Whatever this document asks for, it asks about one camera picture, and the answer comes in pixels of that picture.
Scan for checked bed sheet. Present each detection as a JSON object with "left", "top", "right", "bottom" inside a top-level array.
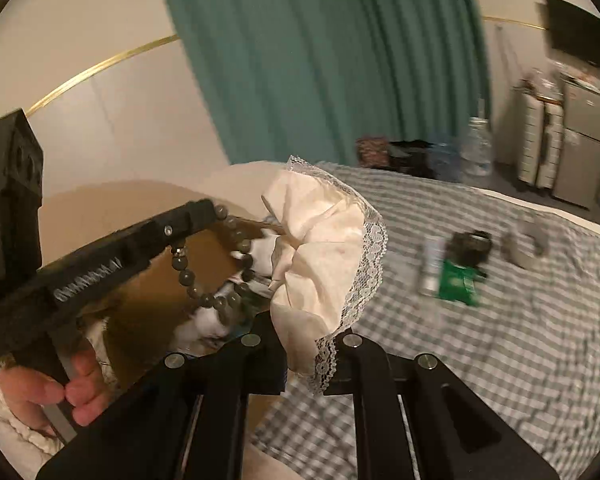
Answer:
[{"left": 250, "top": 160, "right": 600, "bottom": 480}]

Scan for green curtain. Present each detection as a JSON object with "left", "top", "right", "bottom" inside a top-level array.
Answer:
[{"left": 154, "top": 0, "right": 492, "bottom": 182}]

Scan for black wall television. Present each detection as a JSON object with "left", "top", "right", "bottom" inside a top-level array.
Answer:
[{"left": 542, "top": 0, "right": 600, "bottom": 69}]

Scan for grey small fridge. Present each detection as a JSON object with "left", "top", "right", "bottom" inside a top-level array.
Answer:
[{"left": 554, "top": 75, "right": 600, "bottom": 209}]

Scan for white squeeze tube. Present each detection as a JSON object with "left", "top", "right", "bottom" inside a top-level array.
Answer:
[{"left": 418, "top": 235, "right": 447, "bottom": 297}]

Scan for white tape roll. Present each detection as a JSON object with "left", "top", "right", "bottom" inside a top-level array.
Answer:
[{"left": 501, "top": 217, "right": 551, "bottom": 269}]

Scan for black goggles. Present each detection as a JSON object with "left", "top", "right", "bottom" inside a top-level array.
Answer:
[{"left": 449, "top": 229, "right": 494, "bottom": 267}]

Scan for clear water bottle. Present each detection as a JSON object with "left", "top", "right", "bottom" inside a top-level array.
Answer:
[{"left": 459, "top": 116, "right": 494, "bottom": 177}]

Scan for white lace scrunchie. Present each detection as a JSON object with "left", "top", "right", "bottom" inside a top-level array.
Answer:
[{"left": 260, "top": 155, "right": 388, "bottom": 396}]

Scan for green packet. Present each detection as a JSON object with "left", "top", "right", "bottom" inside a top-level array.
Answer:
[{"left": 437, "top": 258, "right": 482, "bottom": 307}]

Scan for bluish water bottle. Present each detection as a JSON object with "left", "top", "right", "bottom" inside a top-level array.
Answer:
[{"left": 429, "top": 139, "right": 462, "bottom": 182}]

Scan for white suitcase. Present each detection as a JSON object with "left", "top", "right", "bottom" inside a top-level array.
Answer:
[{"left": 516, "top": 85, "right": 566, "bottom": 189}]

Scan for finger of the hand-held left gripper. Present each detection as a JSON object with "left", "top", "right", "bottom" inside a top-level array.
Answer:
[{"left": 39, "top": 199, "right": 222, "bottom": 311}]

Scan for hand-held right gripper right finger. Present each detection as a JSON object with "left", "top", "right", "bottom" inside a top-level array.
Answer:
[{"left": 324, "top": 332, "right": 562, "bottom": 480}]

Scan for person's left hand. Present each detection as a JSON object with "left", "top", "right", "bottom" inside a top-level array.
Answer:
[{"left": 0, "top": 342, "right": 117, "bottom": 436}]

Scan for dark patterned bag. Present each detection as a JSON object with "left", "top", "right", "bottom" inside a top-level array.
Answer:
[{"left": 355, "top": 136, "right": 434, "bottom": 177}]

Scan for brown cardboard box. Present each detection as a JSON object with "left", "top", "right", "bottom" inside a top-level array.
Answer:
[{"left": 40, "top": 180, "right": 291, "bottom": 396}]

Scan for dark bead bracelet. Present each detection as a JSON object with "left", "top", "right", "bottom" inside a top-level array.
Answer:
[{"left": 170, "top": 203, "right": 257, "bottom": 327}]

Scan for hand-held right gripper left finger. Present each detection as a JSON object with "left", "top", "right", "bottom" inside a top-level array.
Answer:
[{"left": 35, "top": 309, "right": 287, "bottom": 480}]

